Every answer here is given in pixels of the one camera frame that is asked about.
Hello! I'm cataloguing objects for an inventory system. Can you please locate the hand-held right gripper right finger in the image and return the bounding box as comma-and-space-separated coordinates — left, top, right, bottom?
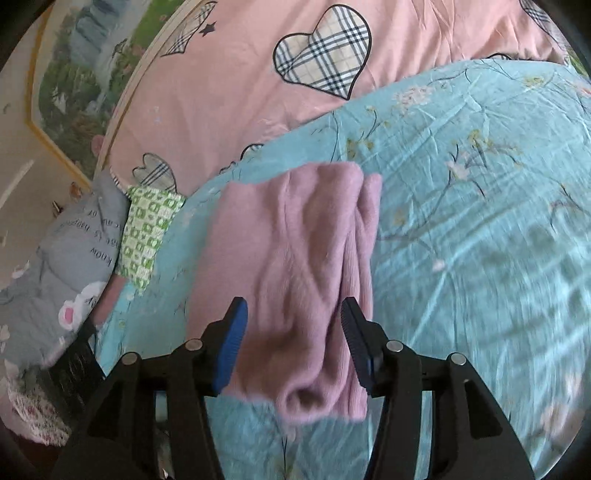
341, 296, 536, 480

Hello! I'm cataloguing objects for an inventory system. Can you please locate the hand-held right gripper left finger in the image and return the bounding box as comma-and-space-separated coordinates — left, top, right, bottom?
51, 296, 250, 480

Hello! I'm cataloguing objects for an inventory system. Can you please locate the pink knit sweater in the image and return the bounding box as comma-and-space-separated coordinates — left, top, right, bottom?
185, 161, 384, 423

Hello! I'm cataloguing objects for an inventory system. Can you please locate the plain pink sheet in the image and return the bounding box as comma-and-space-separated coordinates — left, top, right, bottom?
90, 277, 123, 324

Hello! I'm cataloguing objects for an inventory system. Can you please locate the green checked pillow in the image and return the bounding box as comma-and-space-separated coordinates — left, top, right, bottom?
115, 185, 188, 291

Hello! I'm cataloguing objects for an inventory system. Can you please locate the blue floral bed sheet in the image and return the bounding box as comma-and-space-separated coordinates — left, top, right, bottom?
95, 60, 591, 480

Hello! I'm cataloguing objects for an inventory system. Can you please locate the dark printed object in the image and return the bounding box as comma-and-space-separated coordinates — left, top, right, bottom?
39, 318, 109, 421

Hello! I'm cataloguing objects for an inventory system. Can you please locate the grey printed pillow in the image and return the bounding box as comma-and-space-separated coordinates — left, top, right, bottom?
0, 171, 130, 370

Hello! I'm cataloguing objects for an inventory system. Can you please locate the floral patterned cloth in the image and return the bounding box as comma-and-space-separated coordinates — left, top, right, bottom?
4, 374, 72, 448

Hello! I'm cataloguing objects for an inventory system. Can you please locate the pink heart print duvet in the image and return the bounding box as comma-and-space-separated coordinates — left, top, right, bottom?
95, 0, 568, 195

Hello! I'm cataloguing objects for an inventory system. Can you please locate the wall poster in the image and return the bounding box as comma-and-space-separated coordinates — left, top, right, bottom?
28, 0, 185, 185

